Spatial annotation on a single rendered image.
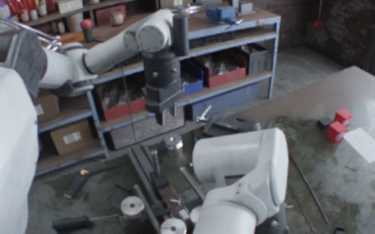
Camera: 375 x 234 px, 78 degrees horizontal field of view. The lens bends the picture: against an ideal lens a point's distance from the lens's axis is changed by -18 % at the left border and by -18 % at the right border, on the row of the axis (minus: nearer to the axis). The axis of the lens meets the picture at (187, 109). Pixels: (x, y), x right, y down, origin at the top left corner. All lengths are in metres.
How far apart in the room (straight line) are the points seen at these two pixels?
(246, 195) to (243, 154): 0.07
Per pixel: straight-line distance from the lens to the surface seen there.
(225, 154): 0.36
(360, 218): 0.77
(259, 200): 0.30
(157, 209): 0.65
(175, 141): 0.80
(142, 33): 0.59
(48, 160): 2.14
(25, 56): 0.48
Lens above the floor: 1.46
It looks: 36 degrees down
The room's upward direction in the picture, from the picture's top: 3 degrees counter-clockwise
